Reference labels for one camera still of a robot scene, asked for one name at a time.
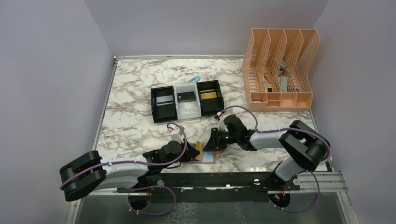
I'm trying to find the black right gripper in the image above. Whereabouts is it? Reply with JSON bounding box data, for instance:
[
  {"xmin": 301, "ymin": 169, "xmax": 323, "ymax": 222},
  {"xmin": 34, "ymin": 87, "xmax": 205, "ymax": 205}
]
[{"xmin": 204, "ymin": 126, "xmax": 239, "ymax": 150}]

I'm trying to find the grey staples box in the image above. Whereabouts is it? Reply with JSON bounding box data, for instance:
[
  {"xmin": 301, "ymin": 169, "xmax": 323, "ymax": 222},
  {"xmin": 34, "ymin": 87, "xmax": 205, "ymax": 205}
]
[{"xmin": 279, "ymin": 76, "xmax": 288, "ymax": 92}]

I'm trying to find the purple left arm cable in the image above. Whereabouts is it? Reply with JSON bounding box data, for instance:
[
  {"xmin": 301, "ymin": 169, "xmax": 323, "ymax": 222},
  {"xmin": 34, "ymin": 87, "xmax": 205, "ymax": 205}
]
[{"xmin": 60, "ymin": 122, "xmax": 189, "ymax": 191}]

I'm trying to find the silver credit card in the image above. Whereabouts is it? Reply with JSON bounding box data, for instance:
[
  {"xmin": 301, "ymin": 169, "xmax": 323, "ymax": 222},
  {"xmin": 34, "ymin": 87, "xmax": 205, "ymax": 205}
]
[{"xmin": 156, "ymin": 95, "xmax": 173, "ymax": 105}]

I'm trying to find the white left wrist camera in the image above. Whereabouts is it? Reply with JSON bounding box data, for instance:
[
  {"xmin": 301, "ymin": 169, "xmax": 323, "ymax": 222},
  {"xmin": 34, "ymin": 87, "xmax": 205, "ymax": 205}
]
[{"xmin": 170, "ymin": 127, "xmax": 184, "ymax": 143}]

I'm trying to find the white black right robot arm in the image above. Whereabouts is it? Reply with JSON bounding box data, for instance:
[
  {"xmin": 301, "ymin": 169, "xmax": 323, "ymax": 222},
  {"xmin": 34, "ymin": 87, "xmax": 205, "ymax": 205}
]
[{"xmin": 203, "ymin": 115, "xmax": 331, "ymax": 190}]

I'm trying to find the brown leather card holder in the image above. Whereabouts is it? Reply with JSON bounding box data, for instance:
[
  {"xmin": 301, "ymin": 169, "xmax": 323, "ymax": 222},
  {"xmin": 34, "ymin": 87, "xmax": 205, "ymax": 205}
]
[{"xmin": 180, "ymin": 141, "xmax": 225, "ymax": 164}]

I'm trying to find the blue packaged tool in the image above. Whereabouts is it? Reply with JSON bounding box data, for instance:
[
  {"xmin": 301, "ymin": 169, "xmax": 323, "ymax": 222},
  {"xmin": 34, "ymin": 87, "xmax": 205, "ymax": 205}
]
[{"xmin": 180, "ymin": 76, "xmax": 201, "ymax": 84}]

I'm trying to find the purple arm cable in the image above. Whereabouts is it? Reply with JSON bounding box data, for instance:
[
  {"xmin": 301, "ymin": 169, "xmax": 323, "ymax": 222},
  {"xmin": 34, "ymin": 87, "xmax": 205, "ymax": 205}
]
[
  {"xmin": 60, "ymin": 122, "xmax": 189, "ymax": 191},
  {"xmin": 216, "ymin": 105, "xmax": 331, "ymax": 213}
]

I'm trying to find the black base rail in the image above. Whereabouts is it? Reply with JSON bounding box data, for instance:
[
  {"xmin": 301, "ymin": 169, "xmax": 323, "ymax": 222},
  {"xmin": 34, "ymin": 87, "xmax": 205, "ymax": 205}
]
[{"xmin": 116, "ymin": 172, "xmax": 300, "ymax": 193}]

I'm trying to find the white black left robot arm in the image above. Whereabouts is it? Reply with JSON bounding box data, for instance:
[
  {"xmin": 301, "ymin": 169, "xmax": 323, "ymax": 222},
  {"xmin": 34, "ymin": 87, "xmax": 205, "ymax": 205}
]
[{"xmin": 59, "ymin": 140, "xmax": 202, "ymax": 202}]

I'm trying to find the black credit card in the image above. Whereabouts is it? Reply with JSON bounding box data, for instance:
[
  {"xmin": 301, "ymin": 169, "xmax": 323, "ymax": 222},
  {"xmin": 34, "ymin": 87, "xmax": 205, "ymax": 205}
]
[{"xmin": 177, "ymin": 91, "xmax": 196, "ymax": 102}]

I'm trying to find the yellow card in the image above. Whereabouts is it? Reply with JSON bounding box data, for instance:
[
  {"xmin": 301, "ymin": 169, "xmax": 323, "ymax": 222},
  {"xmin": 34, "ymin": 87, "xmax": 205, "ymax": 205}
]
[{"xmin": 194, "ymin": 141, "xmax": 207, "ymax": 162}]

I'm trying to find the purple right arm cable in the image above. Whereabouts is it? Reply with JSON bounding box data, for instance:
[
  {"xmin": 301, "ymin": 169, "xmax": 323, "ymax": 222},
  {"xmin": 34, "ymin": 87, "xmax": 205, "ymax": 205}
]
[{"xmin": 216, "ymin": 105, "xmax": 331, "ymax": 213}]

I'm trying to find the peach plastic file organizer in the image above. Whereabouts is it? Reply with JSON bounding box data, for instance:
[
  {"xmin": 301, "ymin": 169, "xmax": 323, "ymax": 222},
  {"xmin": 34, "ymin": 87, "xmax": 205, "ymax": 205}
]
[{"xmin": 242, "ymin": 28, "xmax": 320, "ymax": 112}]

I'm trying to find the gold credit card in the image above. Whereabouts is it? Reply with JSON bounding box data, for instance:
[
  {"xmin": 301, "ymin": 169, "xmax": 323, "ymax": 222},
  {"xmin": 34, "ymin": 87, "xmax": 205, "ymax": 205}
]
[{"xmin": 200, "ymin": 90, "xmax": 218, "ymax": 100}]

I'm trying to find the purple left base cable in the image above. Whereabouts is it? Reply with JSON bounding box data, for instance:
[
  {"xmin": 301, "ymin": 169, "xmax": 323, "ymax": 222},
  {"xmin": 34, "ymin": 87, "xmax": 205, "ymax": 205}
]
[{"xmin": 127, "ymin": 182, "xmax": 179, "ymax": 217}]

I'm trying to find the white tray bin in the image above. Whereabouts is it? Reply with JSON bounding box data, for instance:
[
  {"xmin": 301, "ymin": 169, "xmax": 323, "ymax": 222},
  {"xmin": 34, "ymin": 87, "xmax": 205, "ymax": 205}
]
[{"xmin": 173, "ymin": 83, "xmax": 201, "ymax": 120}]

